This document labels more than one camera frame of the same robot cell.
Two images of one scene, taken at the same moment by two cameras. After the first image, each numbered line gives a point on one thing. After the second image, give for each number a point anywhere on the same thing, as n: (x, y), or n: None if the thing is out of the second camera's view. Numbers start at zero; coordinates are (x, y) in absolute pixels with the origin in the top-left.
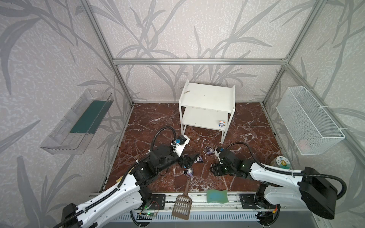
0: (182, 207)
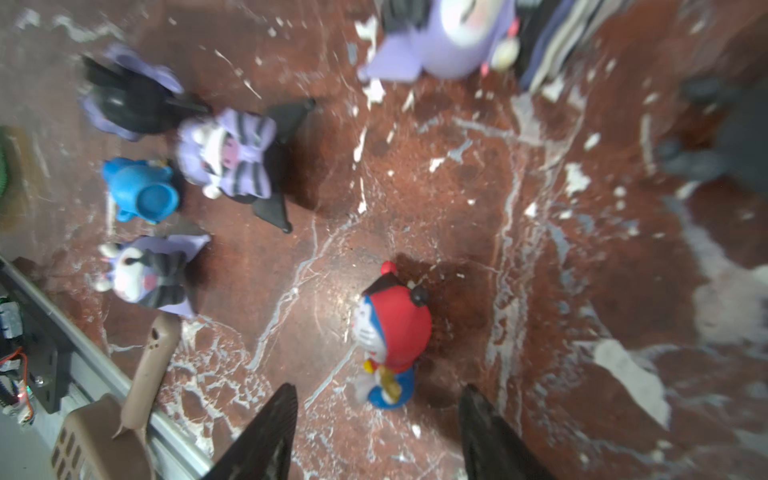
0: (101, 440)
